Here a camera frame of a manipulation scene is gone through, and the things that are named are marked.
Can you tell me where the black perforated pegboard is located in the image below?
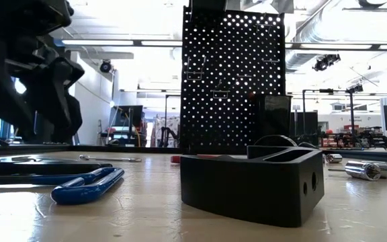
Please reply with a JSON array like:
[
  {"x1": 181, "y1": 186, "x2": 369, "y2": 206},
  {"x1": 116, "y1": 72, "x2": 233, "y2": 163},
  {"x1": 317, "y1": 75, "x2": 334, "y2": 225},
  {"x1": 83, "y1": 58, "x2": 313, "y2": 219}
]
[{"x1": 179, "y1": 6, "x2": 287, "y2": 155}]

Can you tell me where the small chrome socket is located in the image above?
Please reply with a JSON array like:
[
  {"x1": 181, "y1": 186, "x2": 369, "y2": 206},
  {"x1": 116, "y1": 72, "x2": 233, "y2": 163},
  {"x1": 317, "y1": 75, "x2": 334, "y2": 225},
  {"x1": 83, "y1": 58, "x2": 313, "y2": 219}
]
[{"x1": 325, "y1": 153, "x2": 344, "y2": 165}]

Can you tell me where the silver ceiling duct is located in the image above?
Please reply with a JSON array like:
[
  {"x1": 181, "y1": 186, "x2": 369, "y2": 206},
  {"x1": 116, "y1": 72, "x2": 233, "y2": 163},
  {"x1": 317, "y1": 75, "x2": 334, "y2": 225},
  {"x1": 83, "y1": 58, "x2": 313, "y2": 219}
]
[{"x1": 286, "y1": 0, "x2": 349, "y2": 73}]

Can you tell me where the small silver wrench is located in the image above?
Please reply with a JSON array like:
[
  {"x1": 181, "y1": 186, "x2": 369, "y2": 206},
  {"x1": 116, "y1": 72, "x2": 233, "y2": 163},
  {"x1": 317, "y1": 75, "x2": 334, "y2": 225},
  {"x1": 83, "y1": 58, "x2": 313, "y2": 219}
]
[{"x1": 78, "y1": 154, "x2": 143, "y2": 163}]

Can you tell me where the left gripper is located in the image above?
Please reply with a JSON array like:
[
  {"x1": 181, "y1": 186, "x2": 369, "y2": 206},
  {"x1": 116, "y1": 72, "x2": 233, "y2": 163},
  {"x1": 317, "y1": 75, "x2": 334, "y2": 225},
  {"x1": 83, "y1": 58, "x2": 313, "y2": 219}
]
[{"x1": 0, "y1": 35, "x2": 85, "y2": 144}]

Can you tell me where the long ceiling light strip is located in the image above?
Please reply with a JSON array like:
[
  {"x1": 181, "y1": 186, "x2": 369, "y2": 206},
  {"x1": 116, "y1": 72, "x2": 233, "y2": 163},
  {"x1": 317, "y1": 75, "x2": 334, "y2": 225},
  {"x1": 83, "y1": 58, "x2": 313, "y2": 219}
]
[
  {"x1": 54, "y1": 38, "x2": 183, "y2": 48},
  {"x1": 284, "y1": 42, "x2": 387, "y2": 52}
]

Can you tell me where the black pegboard bin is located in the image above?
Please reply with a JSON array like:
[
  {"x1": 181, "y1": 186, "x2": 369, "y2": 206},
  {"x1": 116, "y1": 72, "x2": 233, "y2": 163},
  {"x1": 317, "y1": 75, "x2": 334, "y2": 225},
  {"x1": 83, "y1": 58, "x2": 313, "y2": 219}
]
[{"x1": 189, "y1": 0, "x2": 228, "y2": 13}]

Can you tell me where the glossy black box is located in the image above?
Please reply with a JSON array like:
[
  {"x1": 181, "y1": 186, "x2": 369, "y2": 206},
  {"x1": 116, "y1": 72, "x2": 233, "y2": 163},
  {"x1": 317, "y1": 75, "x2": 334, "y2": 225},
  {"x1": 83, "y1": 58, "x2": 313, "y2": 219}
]
[{"x1": 255, "y1": 93, "x2": 294, "y2": 147}]

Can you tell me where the black pipe stand frame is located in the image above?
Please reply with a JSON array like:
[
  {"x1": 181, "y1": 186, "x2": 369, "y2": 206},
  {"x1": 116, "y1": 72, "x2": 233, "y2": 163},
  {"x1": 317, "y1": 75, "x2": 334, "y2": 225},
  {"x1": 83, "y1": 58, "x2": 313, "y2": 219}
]
[{"x1": 302, "y1": 87, "x2": 357, "y2": 149}]

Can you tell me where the large chrome socket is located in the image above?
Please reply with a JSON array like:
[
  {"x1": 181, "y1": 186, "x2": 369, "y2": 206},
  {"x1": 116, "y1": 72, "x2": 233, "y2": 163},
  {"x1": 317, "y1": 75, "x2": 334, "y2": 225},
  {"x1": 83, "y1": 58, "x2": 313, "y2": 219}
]
[
  {"x1": 373, "y1": 161, "x2": 387, "y2": 179},
  {"x1": 344, "y1": 160, "x2": 382, "y2": 182}
]

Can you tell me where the black ceiling camera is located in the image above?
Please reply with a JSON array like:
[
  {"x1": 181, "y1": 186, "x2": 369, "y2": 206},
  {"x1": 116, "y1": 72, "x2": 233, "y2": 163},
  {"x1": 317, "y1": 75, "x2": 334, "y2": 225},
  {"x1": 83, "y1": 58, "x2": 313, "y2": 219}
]
[
  {"x1": 345, "y1": 83, "x2": 365, "y2": 94},
  {"x1": 312, "y1": 53, "x2": 342, "y2": 73},
  {"x1": 99, "y1": 58, "x2": 114, "y2": 74}
]

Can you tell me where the black aluminium table frame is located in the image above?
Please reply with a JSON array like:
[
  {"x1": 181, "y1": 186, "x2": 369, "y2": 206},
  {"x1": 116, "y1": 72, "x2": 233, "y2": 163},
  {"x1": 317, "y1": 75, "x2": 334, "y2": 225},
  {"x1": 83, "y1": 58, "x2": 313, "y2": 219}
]
[{"x1": 0, "y1": 143, "x2": 387, "y2": 164}]

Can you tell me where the red-handled hex key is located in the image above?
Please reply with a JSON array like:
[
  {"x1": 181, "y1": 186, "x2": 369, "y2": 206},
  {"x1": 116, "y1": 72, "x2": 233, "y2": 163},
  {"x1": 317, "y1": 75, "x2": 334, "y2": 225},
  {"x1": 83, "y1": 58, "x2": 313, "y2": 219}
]
[{"x1": 170, "y1": 154, "x2": 221, "y2": 165}]

